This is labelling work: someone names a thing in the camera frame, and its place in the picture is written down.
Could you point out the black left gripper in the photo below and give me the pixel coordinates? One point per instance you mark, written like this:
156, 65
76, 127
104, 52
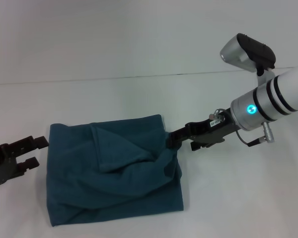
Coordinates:
3, 163

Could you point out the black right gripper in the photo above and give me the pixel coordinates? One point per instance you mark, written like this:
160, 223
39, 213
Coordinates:
208, 131

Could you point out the blue t-shirt with FREE print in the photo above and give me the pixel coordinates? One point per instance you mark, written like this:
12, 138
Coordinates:
109, 178

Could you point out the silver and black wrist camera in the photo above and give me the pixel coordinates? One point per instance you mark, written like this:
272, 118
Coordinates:
250, 53

